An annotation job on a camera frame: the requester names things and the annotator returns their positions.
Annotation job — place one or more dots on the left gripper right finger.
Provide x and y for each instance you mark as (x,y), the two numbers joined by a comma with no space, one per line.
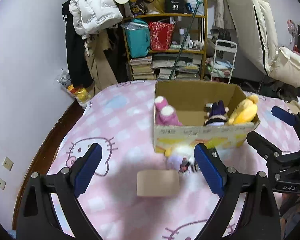
(259,218)

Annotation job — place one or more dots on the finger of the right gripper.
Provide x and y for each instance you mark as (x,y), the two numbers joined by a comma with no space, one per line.
(289,118)
(264,148)

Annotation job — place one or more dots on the pink plush bear toy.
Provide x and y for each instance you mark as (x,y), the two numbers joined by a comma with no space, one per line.
(165,114)

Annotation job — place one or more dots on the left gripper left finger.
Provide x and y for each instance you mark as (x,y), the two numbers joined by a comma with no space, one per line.
(37,217)

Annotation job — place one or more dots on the white puffer jacket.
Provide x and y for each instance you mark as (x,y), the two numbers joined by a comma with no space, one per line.
(91,16)

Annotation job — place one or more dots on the small brown cardboard piece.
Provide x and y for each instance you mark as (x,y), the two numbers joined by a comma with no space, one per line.
(157,183)

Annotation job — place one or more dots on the red patterned bag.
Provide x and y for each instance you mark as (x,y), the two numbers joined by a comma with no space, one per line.
(160,35)

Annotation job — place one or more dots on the yellow wooden shelf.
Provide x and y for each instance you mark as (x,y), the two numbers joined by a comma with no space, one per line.
(202,32)

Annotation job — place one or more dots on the purple plush doll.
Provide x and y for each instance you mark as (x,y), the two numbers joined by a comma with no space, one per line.
(217,114)

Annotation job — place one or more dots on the printed cardboard box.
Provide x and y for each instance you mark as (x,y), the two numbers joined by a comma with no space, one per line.
(190,100)

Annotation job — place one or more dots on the purple toy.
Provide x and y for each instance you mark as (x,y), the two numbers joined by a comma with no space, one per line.
(183,165)

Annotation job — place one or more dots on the black box marked 40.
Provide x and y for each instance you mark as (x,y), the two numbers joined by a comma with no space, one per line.
(174,6)

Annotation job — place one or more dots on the white fluffy plush toy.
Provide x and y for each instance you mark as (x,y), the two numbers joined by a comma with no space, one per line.
(182,150)

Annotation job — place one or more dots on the white metal trolley cart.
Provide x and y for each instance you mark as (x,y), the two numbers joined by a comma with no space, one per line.
(221,66)

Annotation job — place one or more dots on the teal storage bag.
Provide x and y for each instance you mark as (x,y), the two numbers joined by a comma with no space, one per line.
(138,37)

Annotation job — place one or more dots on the cream folded mattress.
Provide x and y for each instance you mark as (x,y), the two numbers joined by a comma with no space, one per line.
(257,39)

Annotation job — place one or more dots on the green broom stick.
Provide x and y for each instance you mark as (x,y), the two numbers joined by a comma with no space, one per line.
(198,3)

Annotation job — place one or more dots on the yellow round plush pouch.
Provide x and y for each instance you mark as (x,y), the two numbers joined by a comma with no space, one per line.
(245,111)

